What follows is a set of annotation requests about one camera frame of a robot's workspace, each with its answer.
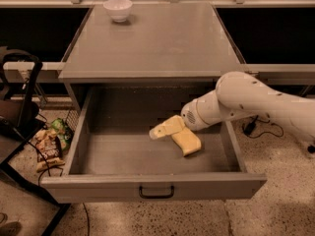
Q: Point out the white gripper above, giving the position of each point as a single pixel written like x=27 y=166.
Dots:
x=189 y=116

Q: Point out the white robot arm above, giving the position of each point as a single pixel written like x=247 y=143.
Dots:
x=239 y=95

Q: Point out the open grey top drawer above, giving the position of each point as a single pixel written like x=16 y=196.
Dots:
x=112 y=154

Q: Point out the grey cabinet with flat top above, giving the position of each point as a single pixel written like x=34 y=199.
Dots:
x=160 y=42

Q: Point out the green snack bag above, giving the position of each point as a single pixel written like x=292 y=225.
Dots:
x=64 y=133

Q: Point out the black wheeled stand base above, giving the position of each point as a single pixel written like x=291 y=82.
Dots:
x=311 y=149

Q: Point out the brown chip bag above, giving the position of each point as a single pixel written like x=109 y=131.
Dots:
x=49 y=150

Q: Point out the white ceramic bowl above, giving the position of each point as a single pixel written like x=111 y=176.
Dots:
x=118 y=10

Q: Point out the black drawer handle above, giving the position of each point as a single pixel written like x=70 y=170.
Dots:
x=156 y=193

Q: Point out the black power adapter with cable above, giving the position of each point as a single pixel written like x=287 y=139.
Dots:
x=256 y=128

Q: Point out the black chair frame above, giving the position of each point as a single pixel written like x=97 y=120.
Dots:
x=19 y=124

